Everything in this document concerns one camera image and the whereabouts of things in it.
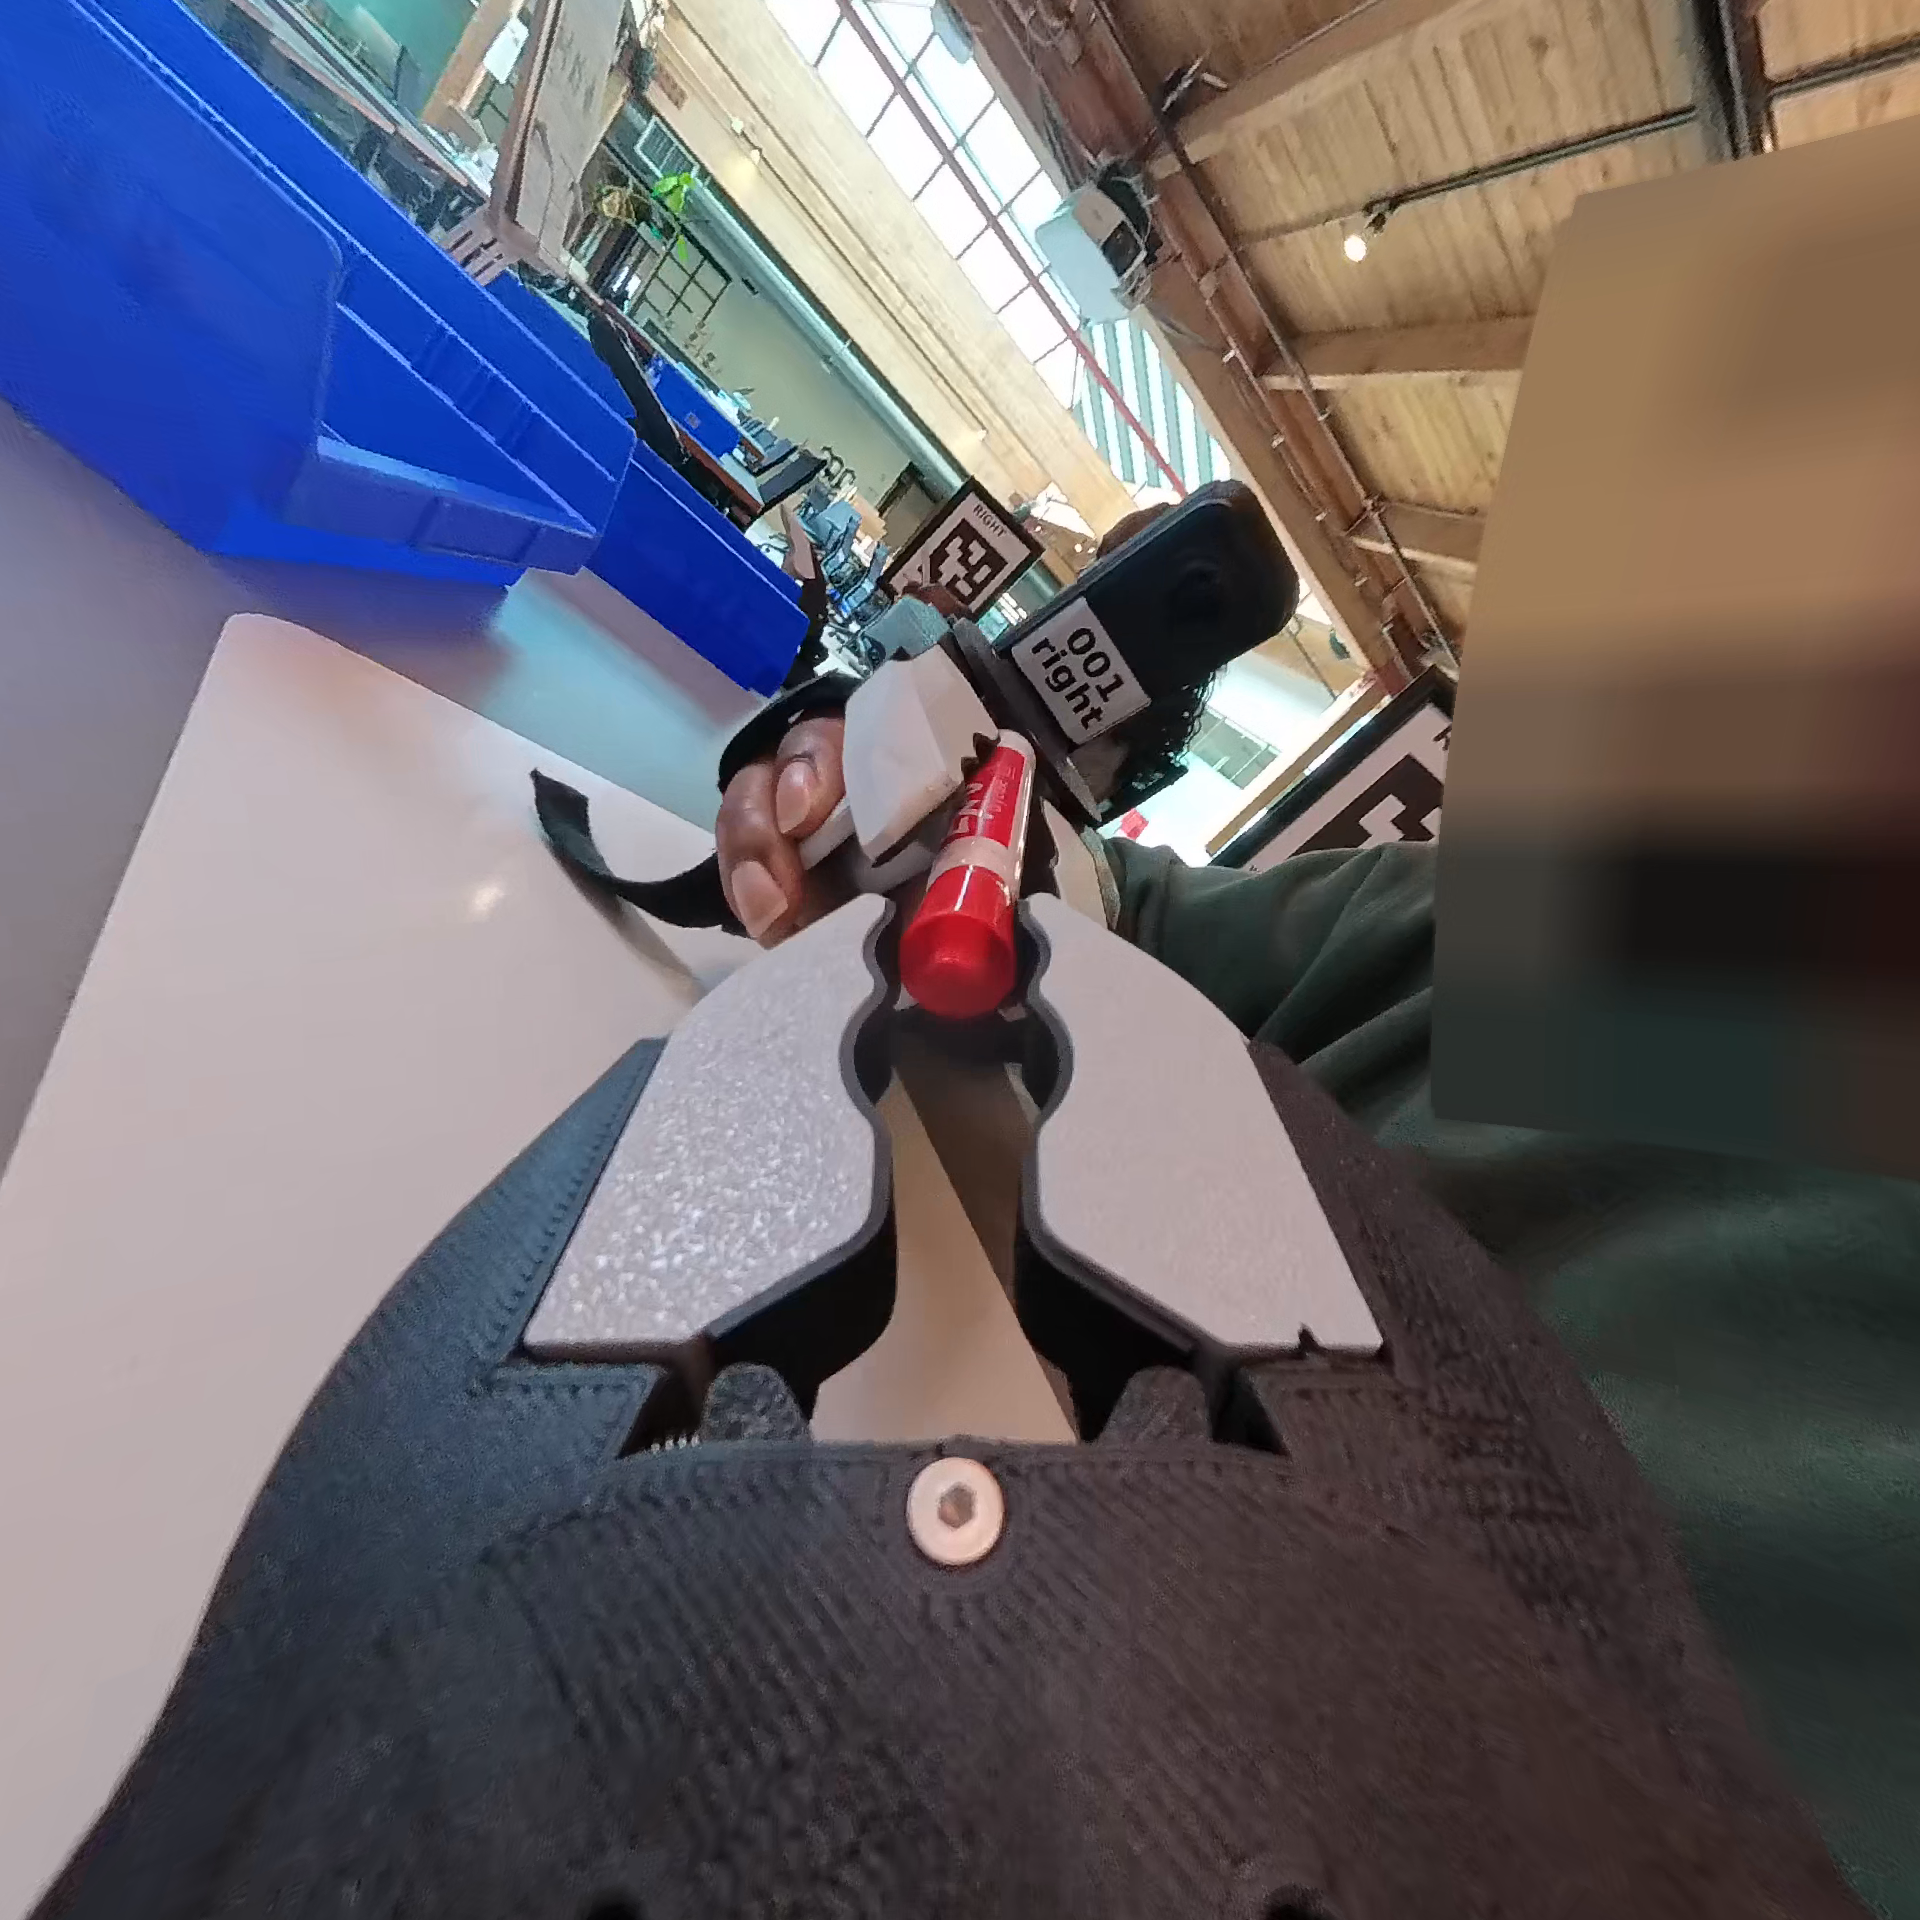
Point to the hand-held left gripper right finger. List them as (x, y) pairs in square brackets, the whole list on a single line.
[(1201, 1187)]

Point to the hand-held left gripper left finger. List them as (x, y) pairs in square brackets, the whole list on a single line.
[(720, 1187)]

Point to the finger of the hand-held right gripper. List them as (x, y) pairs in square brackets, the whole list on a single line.
[(916, 751), (1068, 856)]

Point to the red whiteboard marker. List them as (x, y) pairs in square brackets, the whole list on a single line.
[(994, 804)]

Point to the red marker cap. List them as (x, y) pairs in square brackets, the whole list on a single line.
[(961, 937)]

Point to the white whiteboard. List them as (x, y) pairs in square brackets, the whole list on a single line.
[(271, 1050)]

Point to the black framed sign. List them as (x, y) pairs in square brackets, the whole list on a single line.
[(1367, 774)]

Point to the small blue storage bin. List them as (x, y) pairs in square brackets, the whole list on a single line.
[(706, 556)]

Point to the person's green sweatshirt torso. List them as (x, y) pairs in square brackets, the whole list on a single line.
[(1710, 1440)]

